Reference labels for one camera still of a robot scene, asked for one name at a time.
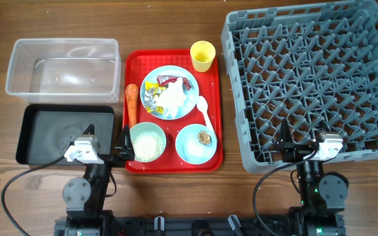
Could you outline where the yellow plastic cup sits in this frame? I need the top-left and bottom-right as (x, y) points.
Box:
(190, 41), (216, 72)

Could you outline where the green bowl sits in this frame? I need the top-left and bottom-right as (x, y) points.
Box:
(130, 122), (167, 163)

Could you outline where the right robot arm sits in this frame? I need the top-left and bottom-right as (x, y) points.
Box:
(274, 119), (349, 236)

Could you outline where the clear plastic bin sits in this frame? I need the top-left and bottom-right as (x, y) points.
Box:
(5, 38), (121, 104)

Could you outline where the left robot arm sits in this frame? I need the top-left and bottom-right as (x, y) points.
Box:
(54, 124), (135, 236)

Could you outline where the white rice pile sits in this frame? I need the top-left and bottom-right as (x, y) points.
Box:
(132, 131), (165, 163)

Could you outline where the white tissue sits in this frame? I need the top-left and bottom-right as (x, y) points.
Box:
(156, 79), (186, 118)

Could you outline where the white plastic spoon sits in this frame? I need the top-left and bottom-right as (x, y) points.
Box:
(196, 96), (215, 133)

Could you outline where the black plastic tray bin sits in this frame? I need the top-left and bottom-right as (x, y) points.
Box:
(16, 104), (115, 165)

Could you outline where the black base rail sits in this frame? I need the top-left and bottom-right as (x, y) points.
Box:
(53, 215), (347, 236)

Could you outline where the red snack wrapper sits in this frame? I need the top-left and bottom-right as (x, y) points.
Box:
(157, 75), (192, 90)

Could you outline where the light blue plate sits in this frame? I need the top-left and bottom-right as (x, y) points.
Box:
(140, 66), (200, 120)

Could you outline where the brown food lump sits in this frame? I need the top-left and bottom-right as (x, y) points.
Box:
(197, 130), (211, 146)

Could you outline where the red plastic tray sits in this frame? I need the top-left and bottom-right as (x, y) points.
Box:
(125, 49), (223, 174)

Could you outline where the grey dishwasher rack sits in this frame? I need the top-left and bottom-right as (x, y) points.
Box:
(221, 1), (378, 173)

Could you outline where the blue bowl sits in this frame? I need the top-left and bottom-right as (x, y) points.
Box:
(175, 124), (218, 165)

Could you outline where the yellow silver foil wrapper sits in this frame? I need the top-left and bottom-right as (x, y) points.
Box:
(143, 81), (165, 114)

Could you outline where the right black cable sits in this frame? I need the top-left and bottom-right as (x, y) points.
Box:
(252, 149), (320, 236)

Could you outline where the orange carrot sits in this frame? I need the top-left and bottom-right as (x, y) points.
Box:
(125, 84), (139, 128)

